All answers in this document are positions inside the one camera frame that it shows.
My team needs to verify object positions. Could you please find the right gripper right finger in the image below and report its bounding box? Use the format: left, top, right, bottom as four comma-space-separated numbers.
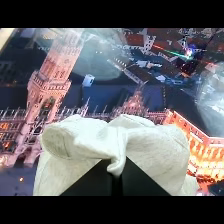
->
121, 156, 171, 197

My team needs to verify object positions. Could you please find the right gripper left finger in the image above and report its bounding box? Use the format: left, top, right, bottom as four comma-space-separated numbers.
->
61, 158, 114, 197

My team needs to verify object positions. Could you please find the white garment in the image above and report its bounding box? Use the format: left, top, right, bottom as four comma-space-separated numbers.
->
32, 113, 201, 197

